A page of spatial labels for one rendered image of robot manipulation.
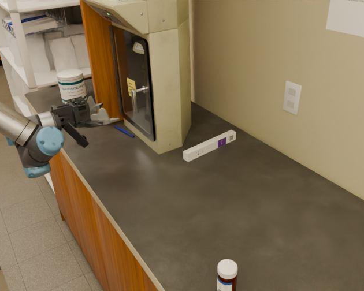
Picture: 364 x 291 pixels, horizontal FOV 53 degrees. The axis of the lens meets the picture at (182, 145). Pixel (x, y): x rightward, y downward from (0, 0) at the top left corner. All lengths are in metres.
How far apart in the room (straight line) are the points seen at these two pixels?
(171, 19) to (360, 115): 0.68
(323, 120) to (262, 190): 0.32
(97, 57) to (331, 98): 0.93
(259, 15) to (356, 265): 0.91
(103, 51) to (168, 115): 0.42
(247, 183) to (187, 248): 0.36
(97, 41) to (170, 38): 0.40
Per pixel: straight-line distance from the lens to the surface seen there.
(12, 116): 1.10
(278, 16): 1.40
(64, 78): 1.95
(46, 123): 1.24
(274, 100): 1.48
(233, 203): 1.20
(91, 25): 1.59
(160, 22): 1.29
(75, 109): 1.25
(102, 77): 1.65
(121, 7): 1.22
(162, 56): 1.31
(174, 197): 1.23
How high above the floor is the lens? 1.70
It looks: 30 degrees down
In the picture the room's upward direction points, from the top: 2 degrees counter-clockwise
